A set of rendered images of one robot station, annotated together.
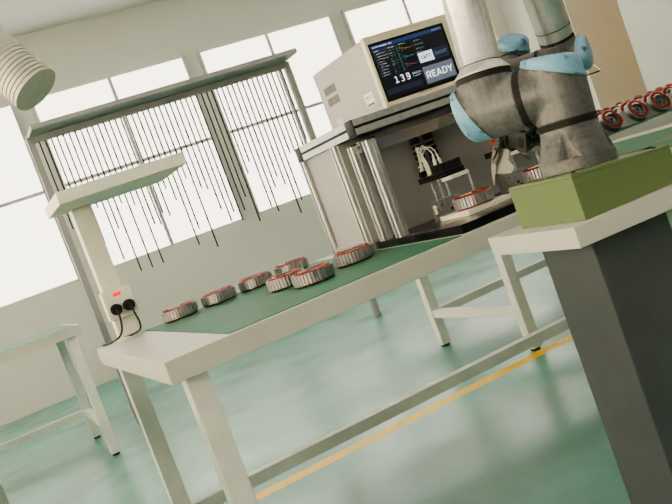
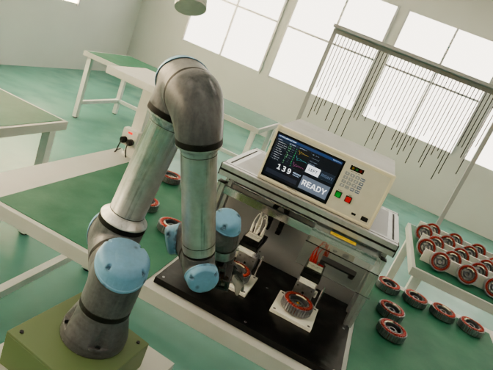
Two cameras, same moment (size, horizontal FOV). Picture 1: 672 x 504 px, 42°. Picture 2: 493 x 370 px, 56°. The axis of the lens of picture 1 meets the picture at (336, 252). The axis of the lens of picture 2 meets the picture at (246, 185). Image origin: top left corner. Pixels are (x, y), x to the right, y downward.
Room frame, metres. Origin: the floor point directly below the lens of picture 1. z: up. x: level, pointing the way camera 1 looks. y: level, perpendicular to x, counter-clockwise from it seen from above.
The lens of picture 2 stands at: (1.10, -1.17, 1.58)
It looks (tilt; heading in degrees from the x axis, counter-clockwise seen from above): 17 degrees down; 35
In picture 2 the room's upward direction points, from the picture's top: 22 degrees clockwise
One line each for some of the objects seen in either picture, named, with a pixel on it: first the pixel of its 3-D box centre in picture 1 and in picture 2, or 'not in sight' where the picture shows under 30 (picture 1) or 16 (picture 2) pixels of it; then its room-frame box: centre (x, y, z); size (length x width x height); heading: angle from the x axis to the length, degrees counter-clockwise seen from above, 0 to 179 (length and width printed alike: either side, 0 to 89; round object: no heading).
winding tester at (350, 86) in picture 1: (407, 71); (330, 167); (2.70, -0.40, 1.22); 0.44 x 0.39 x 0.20; 113
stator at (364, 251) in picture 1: (353, 255); (171, 227); (2.36, -0.04, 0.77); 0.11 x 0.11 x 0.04
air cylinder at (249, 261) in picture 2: (446, 206); (247, 258); (2.49, -0.34, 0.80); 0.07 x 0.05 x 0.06; 113
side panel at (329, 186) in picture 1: (337, 204); not in sight; (2.65, -0.06, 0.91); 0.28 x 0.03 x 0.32; 23
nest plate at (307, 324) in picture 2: not in sight; (294, 310); (2.45, -0.62, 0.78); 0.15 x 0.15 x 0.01; 23
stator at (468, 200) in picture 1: (473, 198); (235, 271); (2.36, -0.40, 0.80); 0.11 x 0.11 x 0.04
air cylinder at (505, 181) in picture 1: (512, 180); (304, 288); (2.58, -0.57, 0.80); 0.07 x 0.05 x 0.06; 113
